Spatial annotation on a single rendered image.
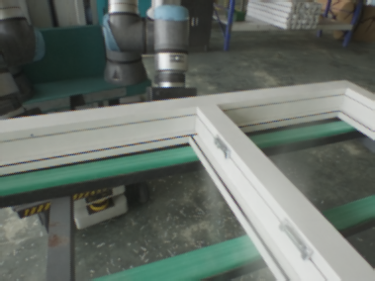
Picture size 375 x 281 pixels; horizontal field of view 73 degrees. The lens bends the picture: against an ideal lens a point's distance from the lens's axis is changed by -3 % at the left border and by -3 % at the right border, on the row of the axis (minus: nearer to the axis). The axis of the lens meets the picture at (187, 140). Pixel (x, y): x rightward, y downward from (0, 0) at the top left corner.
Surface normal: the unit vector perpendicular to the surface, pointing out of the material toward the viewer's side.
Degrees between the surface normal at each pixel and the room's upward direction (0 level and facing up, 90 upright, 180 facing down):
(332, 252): 0
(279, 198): 0
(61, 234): 0
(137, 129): 90
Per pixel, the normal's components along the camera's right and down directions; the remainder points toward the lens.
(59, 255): 0.06, -0.82
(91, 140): 0.35, 0.55
